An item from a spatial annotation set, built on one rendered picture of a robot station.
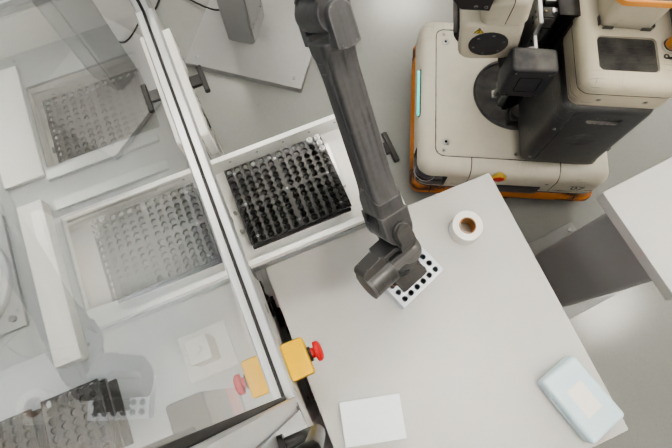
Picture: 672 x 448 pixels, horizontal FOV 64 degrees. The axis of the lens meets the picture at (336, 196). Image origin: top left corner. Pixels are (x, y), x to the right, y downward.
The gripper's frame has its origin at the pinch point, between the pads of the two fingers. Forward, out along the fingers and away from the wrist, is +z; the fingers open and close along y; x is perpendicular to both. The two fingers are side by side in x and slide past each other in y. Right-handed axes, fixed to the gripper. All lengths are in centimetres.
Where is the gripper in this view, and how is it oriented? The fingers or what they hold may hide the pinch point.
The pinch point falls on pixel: (393, 272)
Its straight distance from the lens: 118.5
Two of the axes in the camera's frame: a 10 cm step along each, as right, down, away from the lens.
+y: 6.6, 7.0, -2.5
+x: 7.5, -6.1, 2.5
